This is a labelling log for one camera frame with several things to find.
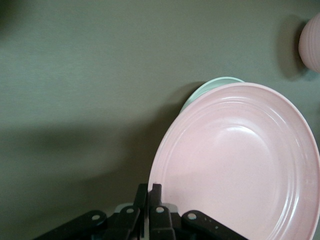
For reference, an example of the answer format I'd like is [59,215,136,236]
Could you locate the pink plate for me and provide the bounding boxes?
[148,82,320,240]

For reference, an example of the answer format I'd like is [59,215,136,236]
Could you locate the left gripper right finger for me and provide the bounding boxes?
[148,183,177,240]

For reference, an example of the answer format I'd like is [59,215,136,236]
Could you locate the mint green bowl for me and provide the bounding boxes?
[180,76,247,113]

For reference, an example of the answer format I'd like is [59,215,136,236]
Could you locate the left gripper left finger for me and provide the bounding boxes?
[109,183,148,240]

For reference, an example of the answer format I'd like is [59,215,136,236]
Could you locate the pink bowl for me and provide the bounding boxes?
[298,12,320,74]

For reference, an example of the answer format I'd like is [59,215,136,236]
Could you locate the brown table cover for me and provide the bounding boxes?
[0,0,320,240]

